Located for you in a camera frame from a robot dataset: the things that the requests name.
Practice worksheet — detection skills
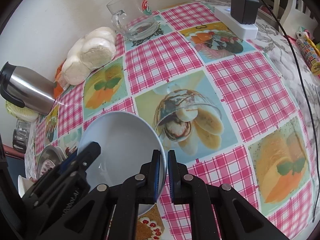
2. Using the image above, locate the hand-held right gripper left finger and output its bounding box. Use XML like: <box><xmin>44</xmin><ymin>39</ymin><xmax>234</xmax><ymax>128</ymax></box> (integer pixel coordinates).
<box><xmin>60</xmin><ymin>149</ymin><xmax>162</xmax><ymax>240</ymax></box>

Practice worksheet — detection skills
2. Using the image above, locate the round pink floral plate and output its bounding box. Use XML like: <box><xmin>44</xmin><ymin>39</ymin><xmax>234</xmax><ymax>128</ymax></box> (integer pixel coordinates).
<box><xmin>37</xmin><ymin>160</ymin><xmax>56</xmax><ymax>179</ymax></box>

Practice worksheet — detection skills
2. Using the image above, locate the white square bowl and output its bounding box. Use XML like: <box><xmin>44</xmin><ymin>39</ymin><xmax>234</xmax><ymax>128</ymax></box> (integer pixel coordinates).
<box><xmin>17</xmin><ymin>174</ymin><xmax>38</xmax><ymax>197</ymax></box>

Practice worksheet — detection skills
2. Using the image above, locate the small strawberry print bowl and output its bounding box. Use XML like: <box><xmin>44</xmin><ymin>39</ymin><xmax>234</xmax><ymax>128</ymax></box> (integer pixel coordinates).
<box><xmin>77</xmin><ymin>111</ymin><xmax>167</xmax><ymax>214</ymax></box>

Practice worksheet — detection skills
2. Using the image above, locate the bag of steamed buns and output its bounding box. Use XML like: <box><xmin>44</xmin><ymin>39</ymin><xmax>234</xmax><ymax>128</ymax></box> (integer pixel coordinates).
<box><xmin>61</xmin><ymin>27</ymin><xmax>117</xmax><ymax>85</ymax></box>

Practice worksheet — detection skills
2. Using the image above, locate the black cable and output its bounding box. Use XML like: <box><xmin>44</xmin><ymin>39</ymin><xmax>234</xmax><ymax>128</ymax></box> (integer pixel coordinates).
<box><xmin>246</xmin><ymin>0</ymin><xmax>319</xmax><ymax>223</ymax></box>

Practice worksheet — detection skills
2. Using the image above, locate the stainless steel basin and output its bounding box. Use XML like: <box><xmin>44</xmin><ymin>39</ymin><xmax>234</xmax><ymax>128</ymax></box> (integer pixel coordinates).
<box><xmin>37</xmin><ymin>144</ymin><xmax>67</xmax><ymax>180</ymax></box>

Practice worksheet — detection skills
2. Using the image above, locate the glass teapot with dark handle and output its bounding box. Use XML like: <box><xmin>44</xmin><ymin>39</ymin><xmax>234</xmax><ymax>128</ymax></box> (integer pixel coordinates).
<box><xmin>12</xmin><ymin>131</ymin><xmax>29</xmax><ymax>154</ymax></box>

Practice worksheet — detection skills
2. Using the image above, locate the white chair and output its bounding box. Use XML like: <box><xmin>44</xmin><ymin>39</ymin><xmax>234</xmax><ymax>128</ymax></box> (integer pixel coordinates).
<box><xmin>272</xmin><ymin>0</ymin><xmax>319</xmax><ymax>42</ymax></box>

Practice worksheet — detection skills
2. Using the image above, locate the small toy figure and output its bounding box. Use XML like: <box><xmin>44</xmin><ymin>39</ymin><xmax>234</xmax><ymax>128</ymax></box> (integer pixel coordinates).
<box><xmin>295</xmin><ymin>27</ymin><xmax>315</xmax><ymax>40</ymax></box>

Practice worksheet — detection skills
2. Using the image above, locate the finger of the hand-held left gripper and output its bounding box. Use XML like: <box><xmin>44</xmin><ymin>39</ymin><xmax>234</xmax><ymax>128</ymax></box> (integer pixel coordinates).
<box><xmin>32</xmin><ymin>170</ymin><xmax>87</xmax><ymax>205</ymax></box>
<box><xmin>51</xmin><ymin>142</ymin><xmax>102</xmax><ymax>178</ymax></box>

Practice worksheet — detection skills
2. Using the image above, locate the stainless steel carafe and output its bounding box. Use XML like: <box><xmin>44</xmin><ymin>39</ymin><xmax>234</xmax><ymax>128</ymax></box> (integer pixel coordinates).
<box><xmin>0</xmin><ymin>61</ymin><xmax>57</xmax><ymax>115</ymax></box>

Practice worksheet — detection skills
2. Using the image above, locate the white power strip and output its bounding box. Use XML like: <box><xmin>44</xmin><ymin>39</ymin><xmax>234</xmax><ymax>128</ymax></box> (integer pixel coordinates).
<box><xmin>214</xmin><ymin>5</ymin><xmax>259</xmax><ymax>40</ymax></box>

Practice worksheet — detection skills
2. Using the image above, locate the pink checkered tablecloth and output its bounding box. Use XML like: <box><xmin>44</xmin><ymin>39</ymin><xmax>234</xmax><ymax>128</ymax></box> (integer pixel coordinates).
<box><xmin>24</xmin><ymin>0</ymin><xmax>315</xmax><ymax>240</ymax></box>

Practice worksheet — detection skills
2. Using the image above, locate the orange snack packet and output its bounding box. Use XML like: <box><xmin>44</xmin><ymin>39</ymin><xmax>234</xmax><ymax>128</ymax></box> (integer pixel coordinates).
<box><xmin>53</xmin><ymin>64</ymin><xmax>69</xmax><ymax>98</ymax></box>

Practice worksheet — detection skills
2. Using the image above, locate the glass mug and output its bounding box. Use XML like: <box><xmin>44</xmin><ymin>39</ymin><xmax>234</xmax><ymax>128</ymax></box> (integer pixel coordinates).
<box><xmin>106</xmin><ymin>0</ymin><xmax>159</xmax><ymax>41</ymax></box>

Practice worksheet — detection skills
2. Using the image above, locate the napa cabbage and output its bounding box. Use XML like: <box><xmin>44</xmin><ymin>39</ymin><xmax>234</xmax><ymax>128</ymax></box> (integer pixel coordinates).
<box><xmin>5</xmin><ymin>100</ymin><xmax>40</xmax><ymax>122</ymax></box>

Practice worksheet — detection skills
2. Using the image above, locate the black charger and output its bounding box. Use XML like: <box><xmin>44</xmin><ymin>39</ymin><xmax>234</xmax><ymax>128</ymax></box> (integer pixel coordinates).
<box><xmin>230</xmin><ymin>0</ymin><xmax>260</xmax><ymax>25</ymax></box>

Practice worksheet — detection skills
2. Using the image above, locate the clear drinking glass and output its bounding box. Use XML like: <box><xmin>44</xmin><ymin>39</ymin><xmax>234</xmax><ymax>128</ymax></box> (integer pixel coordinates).
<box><xmin>15</xmin><ymin>119</ymin><xmax>32</xmax><ymax>137</ymax></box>

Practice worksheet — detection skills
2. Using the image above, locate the colourful printed tube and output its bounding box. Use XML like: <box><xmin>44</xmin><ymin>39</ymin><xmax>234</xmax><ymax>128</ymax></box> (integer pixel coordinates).
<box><xmin>297</xmin><ymin>39</ymin><xmax>320</xmax><ymax>75</ymax></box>

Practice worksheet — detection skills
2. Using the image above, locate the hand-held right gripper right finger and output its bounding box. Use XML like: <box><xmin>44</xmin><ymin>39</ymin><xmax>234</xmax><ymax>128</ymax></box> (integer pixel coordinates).
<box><xmin>167</xmin><ymin>150</ymin><xmax>288</xmax><ymax>240</ymax></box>

